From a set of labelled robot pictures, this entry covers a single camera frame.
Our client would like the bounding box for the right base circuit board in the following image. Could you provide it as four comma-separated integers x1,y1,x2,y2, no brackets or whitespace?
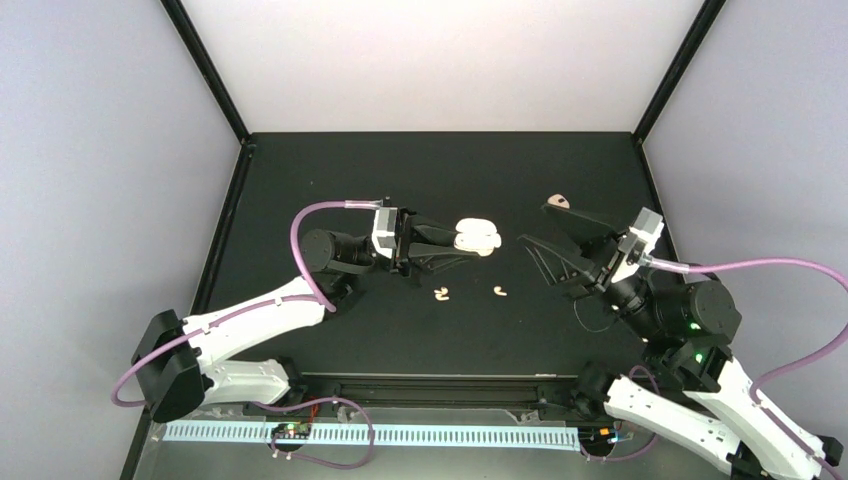
578,427,632,445

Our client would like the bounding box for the black frame post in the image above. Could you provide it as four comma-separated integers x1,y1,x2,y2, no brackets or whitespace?
633,0,726,146
160,0,250,144

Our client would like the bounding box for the pink earbuds charging case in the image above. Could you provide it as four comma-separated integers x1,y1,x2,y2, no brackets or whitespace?
453,218,502,257

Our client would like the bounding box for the white slotted cable duct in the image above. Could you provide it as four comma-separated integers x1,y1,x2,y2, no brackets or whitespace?
160,420,580,452

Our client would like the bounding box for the left black frame post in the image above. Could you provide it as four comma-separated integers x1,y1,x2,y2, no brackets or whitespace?
160,0,250,144

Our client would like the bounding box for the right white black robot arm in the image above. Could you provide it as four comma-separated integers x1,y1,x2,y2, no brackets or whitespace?
520,195,844,479

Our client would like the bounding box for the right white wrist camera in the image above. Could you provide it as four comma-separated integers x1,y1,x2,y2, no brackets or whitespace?
610,208,665,284

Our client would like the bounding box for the small green circuit board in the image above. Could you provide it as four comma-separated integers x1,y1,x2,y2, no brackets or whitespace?
271,422,312,442

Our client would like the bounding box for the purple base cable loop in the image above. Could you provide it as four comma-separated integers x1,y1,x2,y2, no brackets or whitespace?
251,396,378,472

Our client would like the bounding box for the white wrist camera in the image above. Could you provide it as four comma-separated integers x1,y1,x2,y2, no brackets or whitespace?
370,207,398,259
610,208,665,284

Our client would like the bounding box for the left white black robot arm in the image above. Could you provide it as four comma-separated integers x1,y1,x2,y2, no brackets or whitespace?
119,201,501,423

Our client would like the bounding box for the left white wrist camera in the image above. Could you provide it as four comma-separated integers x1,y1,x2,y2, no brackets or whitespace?
370,207,398,259

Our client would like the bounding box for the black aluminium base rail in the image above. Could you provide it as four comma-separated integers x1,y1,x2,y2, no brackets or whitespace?
198,372,730,425

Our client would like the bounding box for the right black frame post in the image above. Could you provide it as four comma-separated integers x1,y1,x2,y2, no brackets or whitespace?
633,0,726,146

